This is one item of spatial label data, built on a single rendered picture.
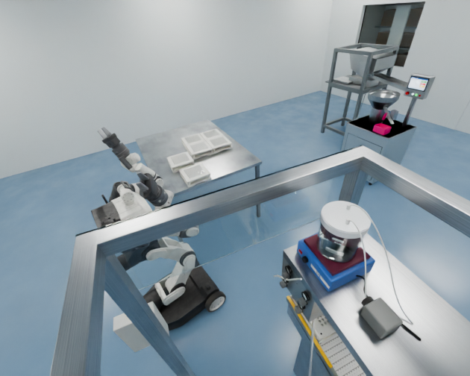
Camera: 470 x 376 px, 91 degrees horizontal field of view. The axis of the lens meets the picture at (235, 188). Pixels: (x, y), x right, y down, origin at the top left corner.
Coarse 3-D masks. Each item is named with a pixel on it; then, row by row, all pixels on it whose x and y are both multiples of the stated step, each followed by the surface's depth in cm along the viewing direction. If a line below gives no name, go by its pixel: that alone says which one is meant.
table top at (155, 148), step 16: (176, 128) 335; (192, 128) 331; (208, 128) 326; (144, 144) 303; (160, 144) 299; (176, 144) 296; (160, 160) 266; (208, 160) 257; (224, 160) 254; (240, 160) 252; (256, 160) 249; (160, 176) 240; (176, 176) 238; (224, 176) 233; (176, 192) 216
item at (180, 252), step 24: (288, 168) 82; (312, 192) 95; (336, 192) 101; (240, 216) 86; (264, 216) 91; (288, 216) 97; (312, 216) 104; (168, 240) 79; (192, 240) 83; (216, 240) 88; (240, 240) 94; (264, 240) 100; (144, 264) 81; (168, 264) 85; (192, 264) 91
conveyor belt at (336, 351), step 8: (336, 336) 110; (320, 344) 108; (328, 344) 108; (336, 344) 108; (344, 344) 108; (328, 352) 106; (336, 352) 105; (344, 352) 105; (336, 360) 103; (344, 360) 103; (352, 360) 103; (336, 368) 101; (344, 368) 101; (352, 368) 100; (360, 368) 100
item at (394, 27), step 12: (372, 12) 501; (384, 12) 482; (396, 12) 463; (408, 12) 447; (420, 12) 431; (372, 24) 509; (384, 24) 489; (396, 24) 470; (408, 24) 453; (360, 36) 541; (372, 36) 518; (384, 36) 497; (396, 36) 478; (408, 36) 460; (408, 48) 467; (396, 60) 493
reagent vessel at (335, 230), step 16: (336, 208) 80; (352, 208) 79; (320, 224) 82; (336, 224) 74; (352, 224) 74; (368, 224) 73; (320, 240) 83; (336, 240) 76; (352, 240) 74; (336, 256) 80; (352, 256) 80
